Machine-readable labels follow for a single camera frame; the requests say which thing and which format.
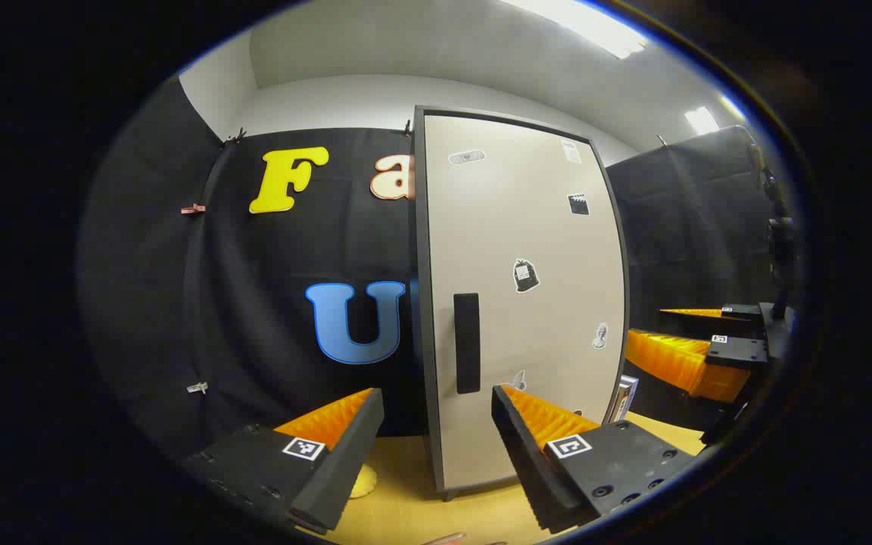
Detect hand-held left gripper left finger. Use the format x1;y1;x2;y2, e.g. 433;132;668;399
182;388;385;535

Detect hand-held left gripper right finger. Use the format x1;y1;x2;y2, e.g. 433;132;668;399
491;384;698;535

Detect grey cabinet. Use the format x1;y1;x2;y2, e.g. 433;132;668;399
410;106;631;502

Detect yellow bumpy toy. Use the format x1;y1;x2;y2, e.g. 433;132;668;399
349;463;378;500

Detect boxed books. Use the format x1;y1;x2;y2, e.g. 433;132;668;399
610;375;640;423

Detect black backdrop cloth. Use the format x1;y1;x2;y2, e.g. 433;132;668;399
76;76;793;462

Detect small ceiling light panel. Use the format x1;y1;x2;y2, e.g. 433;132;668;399
684;106;721;135

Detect large ceiling light panel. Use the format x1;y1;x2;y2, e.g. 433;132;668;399
497;0;649;60

